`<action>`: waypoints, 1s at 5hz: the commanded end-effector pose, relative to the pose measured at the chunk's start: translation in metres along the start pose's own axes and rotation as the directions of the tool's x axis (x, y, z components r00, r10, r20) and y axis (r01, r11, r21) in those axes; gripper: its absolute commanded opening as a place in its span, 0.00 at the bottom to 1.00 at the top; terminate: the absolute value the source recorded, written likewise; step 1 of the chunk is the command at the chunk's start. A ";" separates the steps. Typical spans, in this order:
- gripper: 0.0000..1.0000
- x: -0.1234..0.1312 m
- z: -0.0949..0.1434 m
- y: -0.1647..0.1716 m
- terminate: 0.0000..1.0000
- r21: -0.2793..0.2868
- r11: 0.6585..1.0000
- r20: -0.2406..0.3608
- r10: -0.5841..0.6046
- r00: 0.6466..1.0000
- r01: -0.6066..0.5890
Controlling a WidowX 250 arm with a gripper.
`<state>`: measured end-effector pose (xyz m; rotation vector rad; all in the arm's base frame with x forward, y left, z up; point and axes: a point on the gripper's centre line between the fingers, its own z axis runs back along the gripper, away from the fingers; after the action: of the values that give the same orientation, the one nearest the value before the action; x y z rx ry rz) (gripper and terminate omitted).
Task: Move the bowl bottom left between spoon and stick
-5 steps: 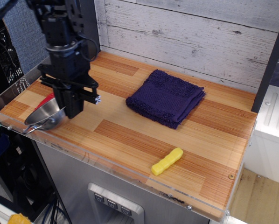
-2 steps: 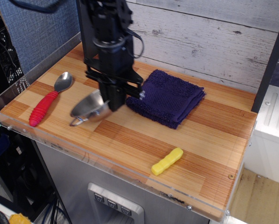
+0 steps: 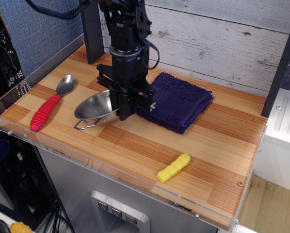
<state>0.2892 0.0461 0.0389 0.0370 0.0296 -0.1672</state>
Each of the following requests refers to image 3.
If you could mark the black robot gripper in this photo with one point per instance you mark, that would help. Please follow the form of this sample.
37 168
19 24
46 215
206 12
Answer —
126 80

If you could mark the stainless steel bowl with handles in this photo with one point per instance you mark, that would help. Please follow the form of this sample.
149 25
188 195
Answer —
96 111

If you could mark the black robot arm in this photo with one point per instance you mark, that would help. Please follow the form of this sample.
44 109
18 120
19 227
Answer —
128 27

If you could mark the yellow plastic stick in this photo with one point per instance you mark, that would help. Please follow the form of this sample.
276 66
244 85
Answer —
172 169

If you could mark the purple folded towel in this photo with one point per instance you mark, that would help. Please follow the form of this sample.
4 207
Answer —
178 103

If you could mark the clear acrylic table guard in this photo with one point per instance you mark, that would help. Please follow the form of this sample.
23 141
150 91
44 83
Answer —
122 160

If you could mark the silver button panel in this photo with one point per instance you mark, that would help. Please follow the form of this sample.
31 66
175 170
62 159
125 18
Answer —
114 216

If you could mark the black plastic crate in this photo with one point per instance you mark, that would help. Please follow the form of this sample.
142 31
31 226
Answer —
10 69

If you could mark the white ribbed box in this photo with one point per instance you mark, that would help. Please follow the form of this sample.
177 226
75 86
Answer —
272 161

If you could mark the red handled metal spoon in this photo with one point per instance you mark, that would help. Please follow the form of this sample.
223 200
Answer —
65 86

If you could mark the dark grey left post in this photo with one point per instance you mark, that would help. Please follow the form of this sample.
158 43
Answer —
92 32

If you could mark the dark grey post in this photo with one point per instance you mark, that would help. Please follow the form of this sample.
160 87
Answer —
92 32
277 81

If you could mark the dark grey right post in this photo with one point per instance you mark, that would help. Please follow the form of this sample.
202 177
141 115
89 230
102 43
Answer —
277 81

